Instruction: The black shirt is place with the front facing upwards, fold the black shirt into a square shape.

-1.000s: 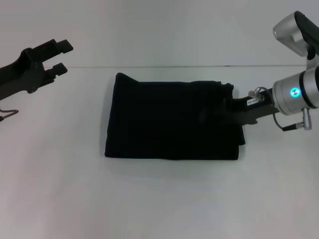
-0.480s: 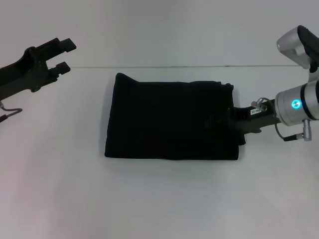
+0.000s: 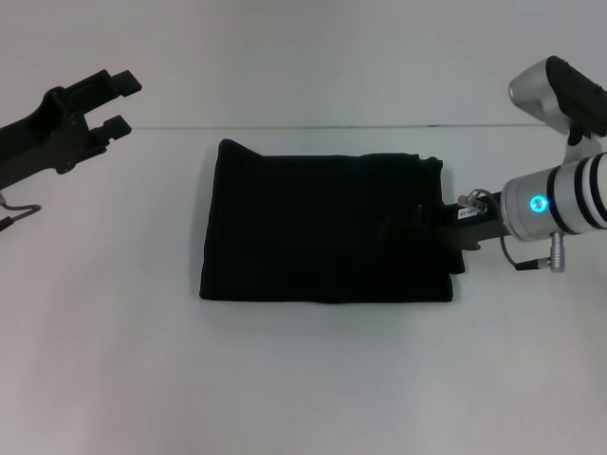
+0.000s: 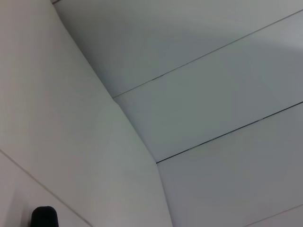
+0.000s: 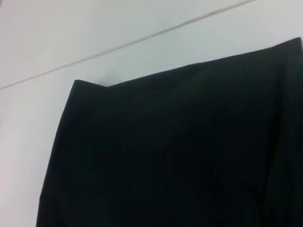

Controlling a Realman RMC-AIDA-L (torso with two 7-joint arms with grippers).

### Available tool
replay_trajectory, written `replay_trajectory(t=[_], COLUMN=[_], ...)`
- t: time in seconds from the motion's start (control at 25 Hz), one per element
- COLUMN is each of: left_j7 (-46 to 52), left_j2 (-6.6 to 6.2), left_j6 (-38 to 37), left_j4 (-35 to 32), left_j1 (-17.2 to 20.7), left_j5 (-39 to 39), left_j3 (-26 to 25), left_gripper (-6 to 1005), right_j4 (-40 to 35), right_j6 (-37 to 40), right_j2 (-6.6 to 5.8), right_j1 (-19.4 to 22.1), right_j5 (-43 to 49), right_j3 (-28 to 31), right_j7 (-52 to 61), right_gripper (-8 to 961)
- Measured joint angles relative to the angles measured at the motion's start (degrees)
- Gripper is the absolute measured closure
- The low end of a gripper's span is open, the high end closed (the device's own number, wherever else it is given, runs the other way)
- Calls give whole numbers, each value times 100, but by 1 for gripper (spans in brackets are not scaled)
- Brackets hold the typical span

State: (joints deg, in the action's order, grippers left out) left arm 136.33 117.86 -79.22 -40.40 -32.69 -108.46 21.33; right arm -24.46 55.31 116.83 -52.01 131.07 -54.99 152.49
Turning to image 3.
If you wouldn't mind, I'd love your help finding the thin gripper cable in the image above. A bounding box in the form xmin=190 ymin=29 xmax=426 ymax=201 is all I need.
xmin=0 ymin=191 xmax=44 ymax=234
xmin=455 ymin=188 xmax=564 ymax=275

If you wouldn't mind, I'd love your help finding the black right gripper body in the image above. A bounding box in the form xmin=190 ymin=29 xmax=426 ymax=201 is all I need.
xmin=438 ymin=189 xmax=513 ymax=253

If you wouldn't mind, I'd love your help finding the black shirt with FREE print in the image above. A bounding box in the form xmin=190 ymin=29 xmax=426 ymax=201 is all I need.
xmin=197 ymin=137 xmax=469 ymax=307

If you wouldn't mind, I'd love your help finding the silver right wrist depth camera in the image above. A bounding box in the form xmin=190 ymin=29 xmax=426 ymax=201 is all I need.
xmin=507 ymin=55 xmax=607 ymax=143

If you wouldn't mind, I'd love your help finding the thin right gripper cable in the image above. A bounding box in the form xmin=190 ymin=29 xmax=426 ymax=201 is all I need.
xmin=455 ymin=188 xmax=564 ymax=275

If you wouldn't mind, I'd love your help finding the thin left gripper cable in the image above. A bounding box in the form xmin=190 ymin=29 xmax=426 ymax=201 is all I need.
xmin=0 ymin=191 xmax=44 ymax=234

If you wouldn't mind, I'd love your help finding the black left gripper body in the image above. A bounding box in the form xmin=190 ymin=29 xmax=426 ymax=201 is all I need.
xmin=0 ymin=83 xmax=109 ymax=191

